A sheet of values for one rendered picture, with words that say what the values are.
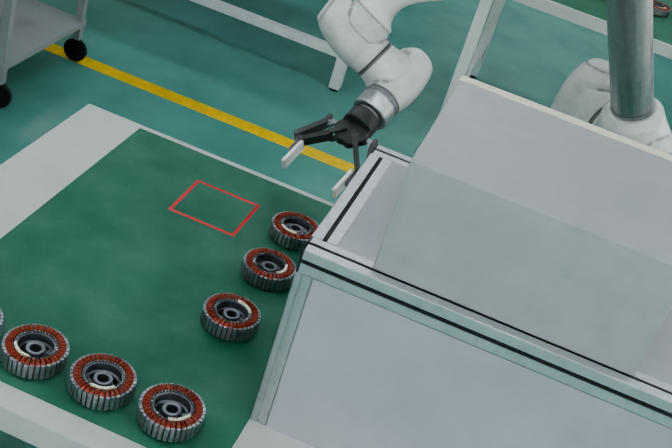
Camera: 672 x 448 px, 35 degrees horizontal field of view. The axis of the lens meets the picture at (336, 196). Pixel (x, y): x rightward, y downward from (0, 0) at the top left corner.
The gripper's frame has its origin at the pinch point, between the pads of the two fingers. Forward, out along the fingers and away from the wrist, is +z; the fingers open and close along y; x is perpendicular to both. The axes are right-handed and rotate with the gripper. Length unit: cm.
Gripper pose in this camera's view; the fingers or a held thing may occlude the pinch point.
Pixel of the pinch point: (310, 175)
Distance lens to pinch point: 231.2
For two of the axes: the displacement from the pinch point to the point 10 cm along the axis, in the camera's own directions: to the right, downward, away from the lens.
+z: -6.0, 6.6, -4.5
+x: -0.4, -5.9, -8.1
